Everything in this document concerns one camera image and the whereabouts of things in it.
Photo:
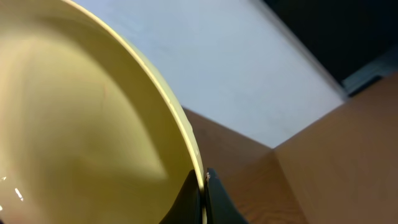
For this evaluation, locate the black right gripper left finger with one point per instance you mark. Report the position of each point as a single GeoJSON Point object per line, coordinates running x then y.
{"type": "Point", "coordinates": [187, 206]}

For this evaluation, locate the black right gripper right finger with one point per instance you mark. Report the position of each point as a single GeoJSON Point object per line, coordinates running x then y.
{"type": "Point", "coordinates": [220, 209]}

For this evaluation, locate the yellow plate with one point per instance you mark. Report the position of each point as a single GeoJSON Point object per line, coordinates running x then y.
{"type": "Point", "coordinates": [90, 130]}

